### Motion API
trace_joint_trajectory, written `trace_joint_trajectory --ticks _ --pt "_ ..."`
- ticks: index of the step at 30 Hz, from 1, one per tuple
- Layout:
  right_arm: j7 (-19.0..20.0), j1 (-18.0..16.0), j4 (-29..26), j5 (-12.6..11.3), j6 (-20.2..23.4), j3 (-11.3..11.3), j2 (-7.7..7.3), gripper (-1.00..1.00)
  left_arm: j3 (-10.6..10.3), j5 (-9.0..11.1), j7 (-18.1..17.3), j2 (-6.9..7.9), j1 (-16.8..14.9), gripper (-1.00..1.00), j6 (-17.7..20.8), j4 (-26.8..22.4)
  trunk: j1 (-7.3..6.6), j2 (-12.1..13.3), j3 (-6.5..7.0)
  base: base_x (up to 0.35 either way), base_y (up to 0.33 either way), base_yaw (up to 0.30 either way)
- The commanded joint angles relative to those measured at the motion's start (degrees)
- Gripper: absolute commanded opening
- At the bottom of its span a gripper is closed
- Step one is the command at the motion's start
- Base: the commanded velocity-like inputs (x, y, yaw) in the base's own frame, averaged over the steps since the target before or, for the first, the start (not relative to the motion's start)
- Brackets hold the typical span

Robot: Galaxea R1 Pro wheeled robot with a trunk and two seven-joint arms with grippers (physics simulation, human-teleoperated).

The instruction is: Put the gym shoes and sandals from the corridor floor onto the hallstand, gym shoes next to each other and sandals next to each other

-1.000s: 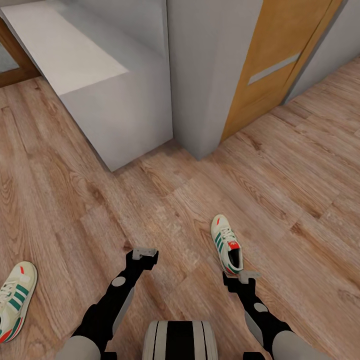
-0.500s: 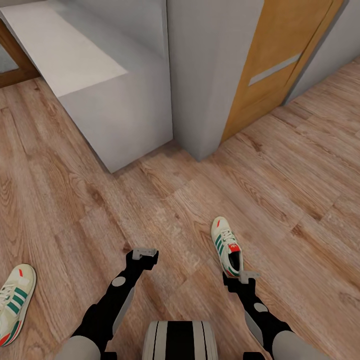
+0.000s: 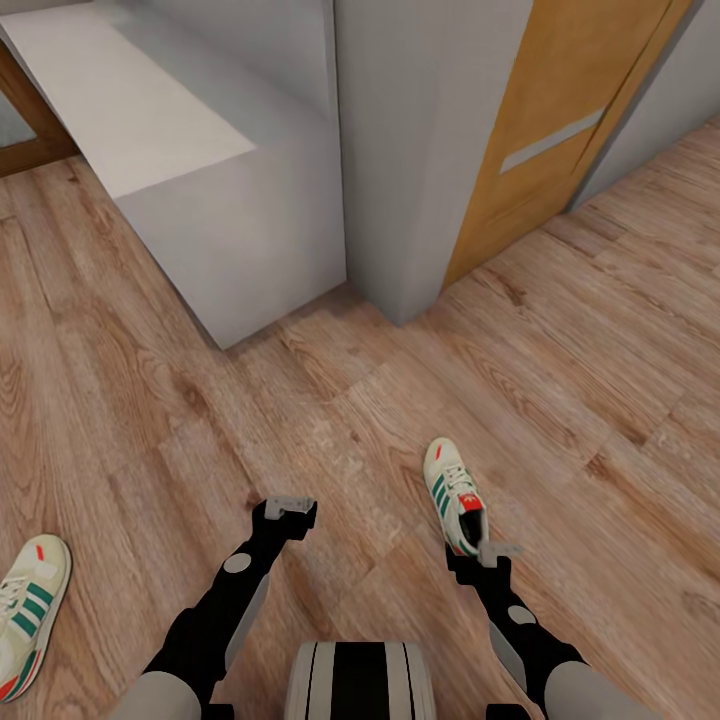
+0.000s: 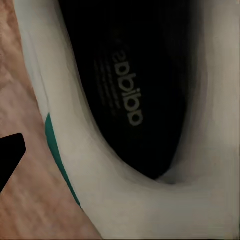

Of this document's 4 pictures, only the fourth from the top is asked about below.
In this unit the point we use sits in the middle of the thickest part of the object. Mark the gym shoe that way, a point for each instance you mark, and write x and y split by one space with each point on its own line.
140 100

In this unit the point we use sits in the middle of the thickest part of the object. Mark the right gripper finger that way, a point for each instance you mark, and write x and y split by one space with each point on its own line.
12 149

